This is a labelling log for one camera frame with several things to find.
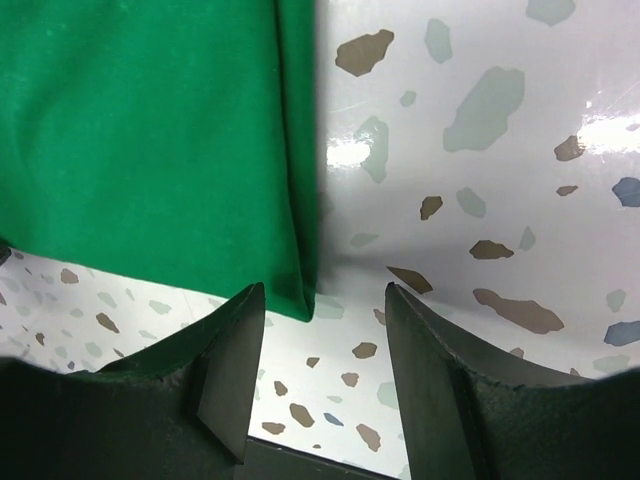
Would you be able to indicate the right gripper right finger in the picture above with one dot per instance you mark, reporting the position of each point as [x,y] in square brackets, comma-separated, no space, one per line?
[470,410]

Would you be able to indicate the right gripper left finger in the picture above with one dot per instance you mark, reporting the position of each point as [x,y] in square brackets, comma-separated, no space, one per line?
[178,409]

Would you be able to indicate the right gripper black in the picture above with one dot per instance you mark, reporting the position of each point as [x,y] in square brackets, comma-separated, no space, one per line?
[265,460]

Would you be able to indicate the green t shirt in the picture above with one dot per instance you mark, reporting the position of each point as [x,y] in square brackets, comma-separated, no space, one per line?
[168,141]

